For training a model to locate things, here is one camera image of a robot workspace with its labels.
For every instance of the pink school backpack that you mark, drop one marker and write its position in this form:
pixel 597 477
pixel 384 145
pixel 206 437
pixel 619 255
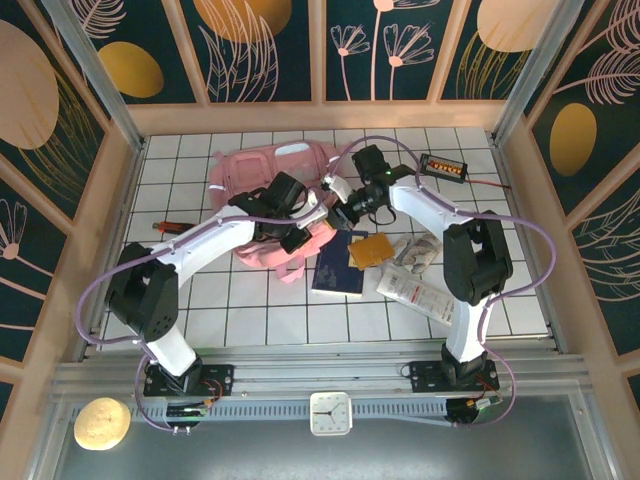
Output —
pixel 240 165

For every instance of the black charger board orange connectors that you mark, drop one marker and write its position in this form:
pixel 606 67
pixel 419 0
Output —
pixel 442 167

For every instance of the dark blue notebook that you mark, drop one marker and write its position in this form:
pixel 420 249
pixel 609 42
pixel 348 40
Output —
pixel 335 270

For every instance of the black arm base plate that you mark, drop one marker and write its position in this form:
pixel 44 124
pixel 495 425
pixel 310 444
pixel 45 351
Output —
pixel 425 377
pixel 220 377

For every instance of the white packet with red print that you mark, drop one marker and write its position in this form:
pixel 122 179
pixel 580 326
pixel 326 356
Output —
pixel 410 292

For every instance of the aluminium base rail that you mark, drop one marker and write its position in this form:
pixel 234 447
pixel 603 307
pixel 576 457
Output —
pixel 320 372

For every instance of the aluminium side rail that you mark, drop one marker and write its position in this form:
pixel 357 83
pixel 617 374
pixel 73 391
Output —
pixel 128 190

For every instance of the white square clock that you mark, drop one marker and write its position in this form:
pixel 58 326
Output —
pixel 330 414

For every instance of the aluminium corner post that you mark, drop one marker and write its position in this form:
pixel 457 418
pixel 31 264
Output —
pixel 95 65
pixel 539 65

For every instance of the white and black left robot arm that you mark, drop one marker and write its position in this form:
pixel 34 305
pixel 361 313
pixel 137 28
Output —
pixel 210 240

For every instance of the tan leather wallet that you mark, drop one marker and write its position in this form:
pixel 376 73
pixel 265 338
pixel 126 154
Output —
pixel 367 250

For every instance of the round yellow sponge disc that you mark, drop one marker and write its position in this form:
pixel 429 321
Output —
pixel 102 424

